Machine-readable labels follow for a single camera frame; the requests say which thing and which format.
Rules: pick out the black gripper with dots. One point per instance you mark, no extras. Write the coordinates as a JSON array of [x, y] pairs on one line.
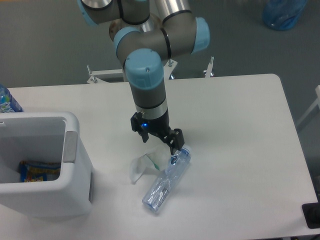
[[158, 127]]

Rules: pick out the white paper tissue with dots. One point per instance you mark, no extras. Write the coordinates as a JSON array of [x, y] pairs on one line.
[[153, 159]]

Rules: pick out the clear plastic water bottle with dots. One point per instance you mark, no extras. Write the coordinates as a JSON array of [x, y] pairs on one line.
[[167, 179]]

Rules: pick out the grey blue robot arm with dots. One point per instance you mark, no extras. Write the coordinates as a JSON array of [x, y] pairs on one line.
[[141, 54]]

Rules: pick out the white trash can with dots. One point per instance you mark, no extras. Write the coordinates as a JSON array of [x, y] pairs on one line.
[[45, 137]]

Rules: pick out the blue yellow snack wrapper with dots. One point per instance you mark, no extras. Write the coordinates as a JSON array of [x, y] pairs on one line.
[[34, 171]]

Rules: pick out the blue labelled bottle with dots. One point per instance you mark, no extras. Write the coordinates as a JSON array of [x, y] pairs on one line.
[[8, 104]]

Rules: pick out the blue plastic bag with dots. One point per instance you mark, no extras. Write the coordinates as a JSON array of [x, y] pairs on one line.
[[282, 15]]

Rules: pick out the black device at table edge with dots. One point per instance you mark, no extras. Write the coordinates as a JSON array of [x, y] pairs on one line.
[[311, 213]]

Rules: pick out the white frame at right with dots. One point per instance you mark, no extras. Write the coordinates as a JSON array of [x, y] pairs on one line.
[[310, 112]]

